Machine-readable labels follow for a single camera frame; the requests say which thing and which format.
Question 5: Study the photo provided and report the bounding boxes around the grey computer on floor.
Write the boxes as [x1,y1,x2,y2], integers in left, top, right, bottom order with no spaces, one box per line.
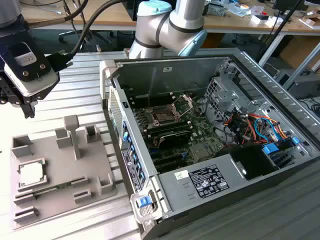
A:
[273,67,320,100]

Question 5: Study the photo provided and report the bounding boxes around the installed black RAM stick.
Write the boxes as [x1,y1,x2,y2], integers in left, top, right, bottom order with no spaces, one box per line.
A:
[146,119,188,131]

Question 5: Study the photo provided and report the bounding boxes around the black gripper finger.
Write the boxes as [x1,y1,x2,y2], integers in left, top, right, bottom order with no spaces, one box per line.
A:
[19,99,36,120]

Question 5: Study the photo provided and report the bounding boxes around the silver CPU chip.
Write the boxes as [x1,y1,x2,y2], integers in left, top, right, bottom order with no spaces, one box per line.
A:
[18,162,45,188]

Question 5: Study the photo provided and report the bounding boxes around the metal socket cover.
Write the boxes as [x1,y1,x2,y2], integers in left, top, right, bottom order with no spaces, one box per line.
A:
[171,93,195,119]

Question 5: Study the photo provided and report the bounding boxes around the brown cardboard box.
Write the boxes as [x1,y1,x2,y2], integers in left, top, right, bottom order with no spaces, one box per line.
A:
[279,34,320,71]

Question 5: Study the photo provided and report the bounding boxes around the blue case latch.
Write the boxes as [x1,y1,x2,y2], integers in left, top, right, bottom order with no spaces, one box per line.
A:
[136,196,153,208]

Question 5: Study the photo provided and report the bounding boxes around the black office chair base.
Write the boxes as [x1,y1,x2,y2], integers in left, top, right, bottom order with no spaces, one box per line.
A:
[58,29,113,52]

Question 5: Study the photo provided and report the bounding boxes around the open grey PC case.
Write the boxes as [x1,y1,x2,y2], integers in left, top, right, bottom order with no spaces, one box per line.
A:
[99,47,320,240]

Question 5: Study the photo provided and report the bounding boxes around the thin cable with brown sleeve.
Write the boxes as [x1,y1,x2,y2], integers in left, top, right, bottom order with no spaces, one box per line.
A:
[24,0,90,30]

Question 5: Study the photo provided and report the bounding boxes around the green motherboard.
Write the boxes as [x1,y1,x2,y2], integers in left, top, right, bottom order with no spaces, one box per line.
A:
[129,93,226,175]

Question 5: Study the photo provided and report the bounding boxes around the small white box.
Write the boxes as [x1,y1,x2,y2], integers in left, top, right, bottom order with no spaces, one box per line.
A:
[250,14,276,28]

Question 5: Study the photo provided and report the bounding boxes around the perforated metal drive cage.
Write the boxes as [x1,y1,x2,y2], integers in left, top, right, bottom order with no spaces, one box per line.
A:
[203,76,251,126]

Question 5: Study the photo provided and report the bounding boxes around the green RAM stick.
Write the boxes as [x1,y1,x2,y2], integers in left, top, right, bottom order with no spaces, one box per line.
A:
[31,181,76,198]

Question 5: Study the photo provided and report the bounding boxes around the white camera with black plate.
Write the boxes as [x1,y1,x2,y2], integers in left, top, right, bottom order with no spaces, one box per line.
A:
[0,41,61,101]

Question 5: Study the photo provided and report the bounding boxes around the thick black cable with connector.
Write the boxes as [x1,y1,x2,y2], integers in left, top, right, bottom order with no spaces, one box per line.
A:
[46,0,132,74]

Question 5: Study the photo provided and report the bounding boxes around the blue disk carrier latch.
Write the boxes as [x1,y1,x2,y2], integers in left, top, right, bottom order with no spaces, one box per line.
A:
[261,142,280,156]

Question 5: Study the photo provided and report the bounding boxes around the multicolour power wire bundle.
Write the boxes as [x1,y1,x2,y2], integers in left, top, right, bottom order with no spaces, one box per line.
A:
[223,111,288,147]

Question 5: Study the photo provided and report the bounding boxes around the CPU socket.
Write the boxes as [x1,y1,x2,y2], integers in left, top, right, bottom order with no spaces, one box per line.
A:
[148,104,182,126]

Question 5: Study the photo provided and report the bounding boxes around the black plastic air duct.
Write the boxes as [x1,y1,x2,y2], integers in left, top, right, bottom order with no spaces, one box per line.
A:
[216,143,280,181]

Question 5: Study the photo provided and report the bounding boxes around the grey power supply unit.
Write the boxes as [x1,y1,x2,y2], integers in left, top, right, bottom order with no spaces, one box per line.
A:
[157,152,248,213]

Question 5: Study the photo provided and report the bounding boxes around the grey metal drive unit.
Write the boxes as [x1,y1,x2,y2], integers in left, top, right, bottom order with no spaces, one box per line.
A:
[206,2,227,17]

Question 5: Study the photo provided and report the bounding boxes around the grey plastic parts rack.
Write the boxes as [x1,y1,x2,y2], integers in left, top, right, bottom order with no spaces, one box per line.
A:
[9,114,120,230]

